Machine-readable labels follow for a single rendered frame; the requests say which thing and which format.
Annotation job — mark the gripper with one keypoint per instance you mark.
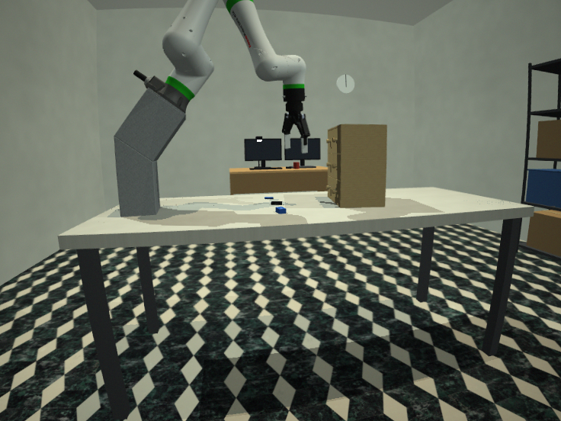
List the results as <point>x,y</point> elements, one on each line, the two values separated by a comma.
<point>290,119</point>

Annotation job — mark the light wooden chest of drawers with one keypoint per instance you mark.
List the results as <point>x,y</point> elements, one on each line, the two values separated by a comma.
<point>363,165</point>

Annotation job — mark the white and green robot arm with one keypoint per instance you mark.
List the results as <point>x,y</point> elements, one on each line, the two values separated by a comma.
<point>182,45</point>

